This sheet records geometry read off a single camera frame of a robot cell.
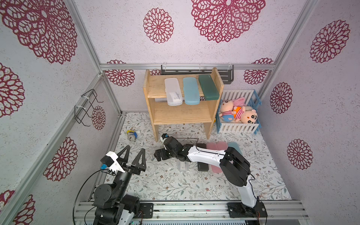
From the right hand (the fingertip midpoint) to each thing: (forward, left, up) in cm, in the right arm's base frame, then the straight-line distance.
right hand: (163, 151), depth 90 cm
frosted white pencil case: (-8, -12, -5) cm, 15 cm away
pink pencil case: (+9, -40, -8) cm, 42 cm away
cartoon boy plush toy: (+26, -56, +4) cm, 62 cm away
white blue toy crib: (+46, -67, +3) cm, 82 cm away
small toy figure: (+13, +25, -2) cm, 28 cm away
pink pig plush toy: (+34, -45, +6) cm, 56 cm away
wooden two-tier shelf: (+22, -27, +13) cm, 37 cm away
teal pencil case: (+10, -49, -7) cm, 50 cm away
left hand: (-14, +7, +27) cm, 31 cm away
